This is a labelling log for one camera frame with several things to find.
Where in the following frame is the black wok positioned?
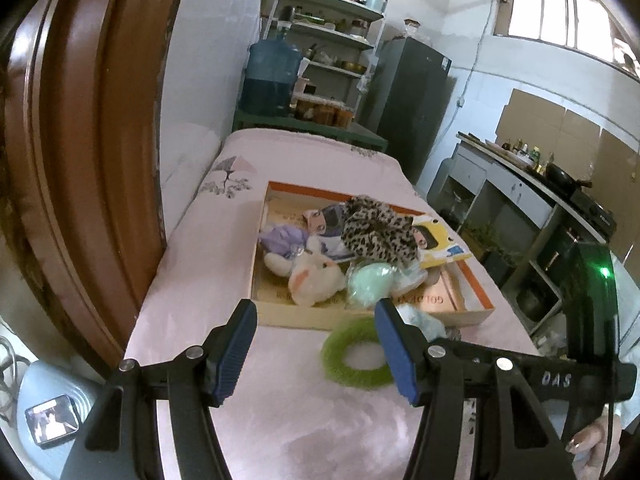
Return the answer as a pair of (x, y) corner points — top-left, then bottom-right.
(544, 162), (592, 198)

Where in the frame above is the mint green soft pad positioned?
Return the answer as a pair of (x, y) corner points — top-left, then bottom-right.
(346, 262), (396, 310)

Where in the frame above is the white plush rabbit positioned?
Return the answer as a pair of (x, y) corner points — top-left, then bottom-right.
(288, 252), (346, 307)

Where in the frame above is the yellow cartoon girl tissue pack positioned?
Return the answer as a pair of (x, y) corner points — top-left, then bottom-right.
(412, 214), (473, 269)

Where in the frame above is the green patterned tissue pack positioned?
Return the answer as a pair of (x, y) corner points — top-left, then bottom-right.
(390, 261), (428, 297)

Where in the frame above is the smartphone on stool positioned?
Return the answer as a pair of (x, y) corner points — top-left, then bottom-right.
(25, 394), (80, 448)

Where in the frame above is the purple fabric pouch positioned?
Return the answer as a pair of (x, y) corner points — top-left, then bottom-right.
(258, 224), (309, 278)

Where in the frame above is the right hand with painted nails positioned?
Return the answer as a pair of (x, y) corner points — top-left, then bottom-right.
(566, 414), (622, 480)

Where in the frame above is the dark grey refrigerator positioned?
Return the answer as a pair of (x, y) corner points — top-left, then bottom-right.
(358, 37), (451, 184)

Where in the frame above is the pink bed quilt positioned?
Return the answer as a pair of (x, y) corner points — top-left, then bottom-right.
(121, 127), (542, 480)

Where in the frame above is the grey kitchen counter cabinet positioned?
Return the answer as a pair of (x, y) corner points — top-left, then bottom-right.
(427, 133), (606, 335)

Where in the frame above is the window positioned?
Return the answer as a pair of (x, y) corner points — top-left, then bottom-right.
(495, 0), (639, 78)

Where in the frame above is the brown wooden headboard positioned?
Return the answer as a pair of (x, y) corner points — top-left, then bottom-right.
(1, 0), (180, 375)

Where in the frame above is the blue cartoon tissue pack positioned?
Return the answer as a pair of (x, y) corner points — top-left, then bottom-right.
(303, 203), (355, 262)

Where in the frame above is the orange rimmed cardboard box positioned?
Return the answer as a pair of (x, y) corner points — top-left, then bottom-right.
(250, 181), (496, 330)

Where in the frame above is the white metal shelf rack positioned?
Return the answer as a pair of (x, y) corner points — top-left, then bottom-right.
(262, 0), (387, 112)

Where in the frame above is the green low table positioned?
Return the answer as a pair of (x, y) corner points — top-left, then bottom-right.
(232, 108), (388, 153)

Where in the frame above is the leopard print scrunchie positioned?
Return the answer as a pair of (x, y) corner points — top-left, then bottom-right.
(341, 195), (419, 266)

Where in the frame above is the blue water jug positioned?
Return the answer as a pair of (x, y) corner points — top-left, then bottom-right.
(239, 21), (303, 117)

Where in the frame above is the green floral tissue pack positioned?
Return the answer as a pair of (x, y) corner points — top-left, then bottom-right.
(397, 304), (447, 342)

